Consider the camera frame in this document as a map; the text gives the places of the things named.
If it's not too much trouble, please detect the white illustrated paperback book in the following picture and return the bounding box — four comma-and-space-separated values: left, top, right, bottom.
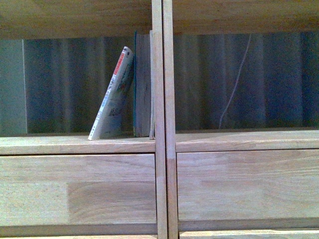
88, 46, 134, 140

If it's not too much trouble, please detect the right wooden shelf unit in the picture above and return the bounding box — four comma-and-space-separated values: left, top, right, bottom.
162, 0, 319, 239

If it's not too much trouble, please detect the wooden shelf unit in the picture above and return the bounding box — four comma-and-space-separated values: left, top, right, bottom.
162, 0, 319, 239
0, 0, 168, 239

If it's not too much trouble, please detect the left wooden shelf unit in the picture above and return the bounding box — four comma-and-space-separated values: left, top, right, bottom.
0, 0, 168, 239

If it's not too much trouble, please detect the thin beige book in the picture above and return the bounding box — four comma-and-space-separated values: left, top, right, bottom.
149, 30, 155, 140

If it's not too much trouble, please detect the teal cover book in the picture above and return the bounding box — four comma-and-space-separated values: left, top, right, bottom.
134, 32, 151, 137

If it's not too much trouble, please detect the left unit wooden drawer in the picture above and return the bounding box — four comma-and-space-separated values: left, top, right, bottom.
0, 154, 156, 226

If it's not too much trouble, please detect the unit wooden drawer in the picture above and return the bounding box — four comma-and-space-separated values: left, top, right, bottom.
177, 149, 319, 221
0, 154, 156, 226

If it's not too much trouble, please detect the right unit wooden drawer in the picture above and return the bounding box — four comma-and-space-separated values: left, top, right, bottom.
177, 149, 319, 221

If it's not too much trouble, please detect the white hanging cable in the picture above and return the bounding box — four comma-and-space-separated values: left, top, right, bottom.
218, 33, 252, 130

